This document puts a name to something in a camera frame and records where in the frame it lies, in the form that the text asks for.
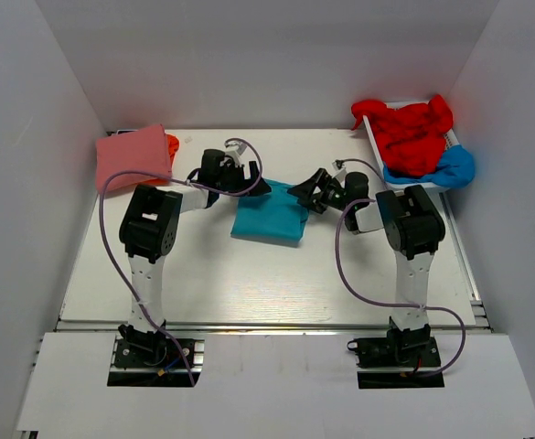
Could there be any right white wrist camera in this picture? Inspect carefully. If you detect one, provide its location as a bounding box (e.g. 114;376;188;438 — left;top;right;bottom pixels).
332;160;348;185

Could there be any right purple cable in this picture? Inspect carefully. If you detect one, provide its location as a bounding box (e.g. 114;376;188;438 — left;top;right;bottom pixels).
333;158;469;379

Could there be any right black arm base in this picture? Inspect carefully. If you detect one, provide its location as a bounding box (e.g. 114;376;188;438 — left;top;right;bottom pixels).
347;325;444;390

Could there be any white plastic basket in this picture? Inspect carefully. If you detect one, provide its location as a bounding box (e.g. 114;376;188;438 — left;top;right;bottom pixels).
361;98;461;198

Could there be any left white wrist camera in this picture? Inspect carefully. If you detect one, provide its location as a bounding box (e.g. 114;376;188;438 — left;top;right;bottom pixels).
224;139;247;167

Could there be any teal t-shirt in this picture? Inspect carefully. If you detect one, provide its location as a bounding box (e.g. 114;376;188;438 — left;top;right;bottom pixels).
230;179;309;246

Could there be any folded pink t-shirt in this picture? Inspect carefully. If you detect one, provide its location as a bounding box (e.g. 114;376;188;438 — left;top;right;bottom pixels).
95;124;172;194

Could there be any red crumpled t-shirt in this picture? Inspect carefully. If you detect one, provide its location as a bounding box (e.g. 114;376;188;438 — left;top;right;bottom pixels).
351;94;454;177

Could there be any blue crumpled t-shirt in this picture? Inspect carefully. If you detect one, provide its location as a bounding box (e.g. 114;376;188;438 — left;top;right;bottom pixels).
383;145;476;189

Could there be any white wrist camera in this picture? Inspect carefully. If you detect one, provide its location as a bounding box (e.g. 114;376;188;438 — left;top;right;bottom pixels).
224;139;247;167
332;160;348;185

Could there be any aluminium table rail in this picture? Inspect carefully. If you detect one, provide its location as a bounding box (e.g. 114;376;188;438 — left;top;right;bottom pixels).
54;319;495;336

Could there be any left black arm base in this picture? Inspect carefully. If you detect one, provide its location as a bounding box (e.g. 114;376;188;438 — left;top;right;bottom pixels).
107;325;204;388

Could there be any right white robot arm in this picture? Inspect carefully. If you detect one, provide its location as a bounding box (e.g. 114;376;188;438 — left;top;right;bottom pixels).
287;168;445;348

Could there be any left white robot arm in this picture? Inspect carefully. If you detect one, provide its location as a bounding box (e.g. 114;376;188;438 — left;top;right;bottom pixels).
120;138;271;334

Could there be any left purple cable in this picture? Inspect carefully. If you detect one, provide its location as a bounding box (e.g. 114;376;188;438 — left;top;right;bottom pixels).
98;137;263;386

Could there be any purple cable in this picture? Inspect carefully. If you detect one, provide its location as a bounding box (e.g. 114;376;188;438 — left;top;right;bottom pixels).
333;158;469;379
98;137;263;386

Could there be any folded orange t-shirt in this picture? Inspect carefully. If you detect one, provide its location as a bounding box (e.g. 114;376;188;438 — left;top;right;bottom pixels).
146;134;179;187

